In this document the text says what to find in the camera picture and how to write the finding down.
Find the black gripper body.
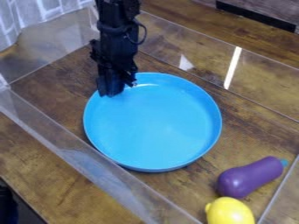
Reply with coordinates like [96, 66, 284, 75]
[88, 23, 140, 74]

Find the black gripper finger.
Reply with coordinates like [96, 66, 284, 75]
[96, 65, 115, 97]
[112, 70, 136, 95]

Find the purple toy eggplant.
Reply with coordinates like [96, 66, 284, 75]
[216, 156, 288, 199]

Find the clear acrylic enclosure wall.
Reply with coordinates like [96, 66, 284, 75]
[0, 10, 299, 224]

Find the white patterned curtain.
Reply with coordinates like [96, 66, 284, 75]
[0, 0, 95, 52]

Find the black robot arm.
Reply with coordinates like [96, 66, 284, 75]
[90, 0, 142, 97]

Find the blue round plate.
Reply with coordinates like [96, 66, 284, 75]
[83, 73, 222, 172]

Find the yellow toy lemon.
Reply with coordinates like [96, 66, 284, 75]
[204, 197, 256, 224]

